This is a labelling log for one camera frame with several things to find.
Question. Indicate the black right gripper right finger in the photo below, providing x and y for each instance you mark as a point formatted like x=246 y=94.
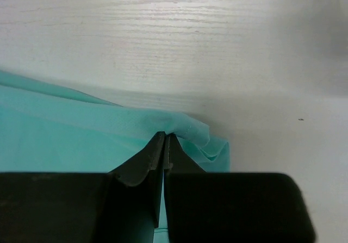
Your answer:
x=231 y=207

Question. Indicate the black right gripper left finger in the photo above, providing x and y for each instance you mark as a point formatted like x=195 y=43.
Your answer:
x=122 y=205

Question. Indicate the teal t shirt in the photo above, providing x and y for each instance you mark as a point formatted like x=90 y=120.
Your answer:
x=49 y=128

